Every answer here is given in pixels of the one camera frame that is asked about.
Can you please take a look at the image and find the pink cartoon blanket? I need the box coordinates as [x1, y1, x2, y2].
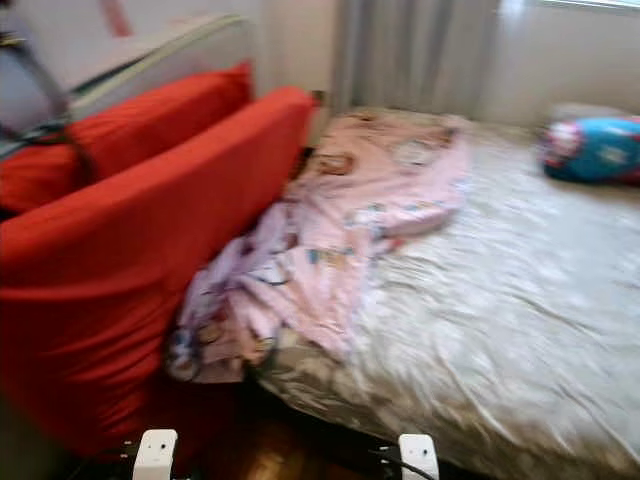
[165, 108, 471, 383]

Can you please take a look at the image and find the large red cushion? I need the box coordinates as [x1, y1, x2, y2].
[0, 85, 319, 456]

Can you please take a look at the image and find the small red cushion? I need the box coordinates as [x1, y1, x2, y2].
[0, 60, 254, 216]

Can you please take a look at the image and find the grey curtain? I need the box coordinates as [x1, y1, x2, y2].
[330, 0, 501, 116]

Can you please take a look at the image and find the bed with grey floral sheet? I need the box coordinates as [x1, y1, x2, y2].
[255, 105, 640, 480]

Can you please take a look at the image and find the star striped bolster pillow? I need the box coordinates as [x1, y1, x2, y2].
[538, 115, 640, 184]

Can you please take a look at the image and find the bright window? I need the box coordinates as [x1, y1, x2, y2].
[535, 0, 640, 13]

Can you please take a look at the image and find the grey bag with black straps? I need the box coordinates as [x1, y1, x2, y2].
[0, 0, 96, 191]

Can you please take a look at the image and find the red wall tassel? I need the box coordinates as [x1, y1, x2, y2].
[98, 0, 133, 39]

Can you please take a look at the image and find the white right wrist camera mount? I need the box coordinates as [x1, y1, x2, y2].
[398, 432, 441, 480]

